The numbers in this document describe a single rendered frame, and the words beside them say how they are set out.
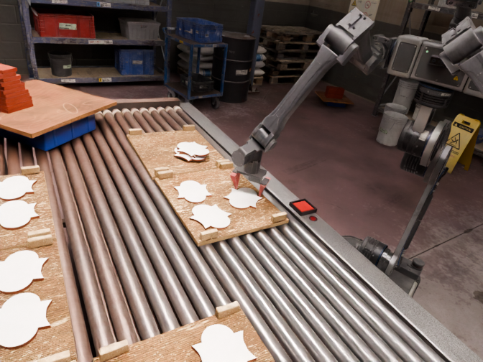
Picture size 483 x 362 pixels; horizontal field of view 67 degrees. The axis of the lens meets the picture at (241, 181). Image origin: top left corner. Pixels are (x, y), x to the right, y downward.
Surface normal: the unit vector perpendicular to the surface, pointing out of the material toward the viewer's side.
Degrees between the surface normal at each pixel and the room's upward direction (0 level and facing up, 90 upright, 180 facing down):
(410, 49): 90
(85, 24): 90
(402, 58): 90
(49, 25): 90
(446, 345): 0
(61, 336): 0
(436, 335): 0
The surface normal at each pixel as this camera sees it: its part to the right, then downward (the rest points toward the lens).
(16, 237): 0.13, -0.86
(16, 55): 0.53, 0.48
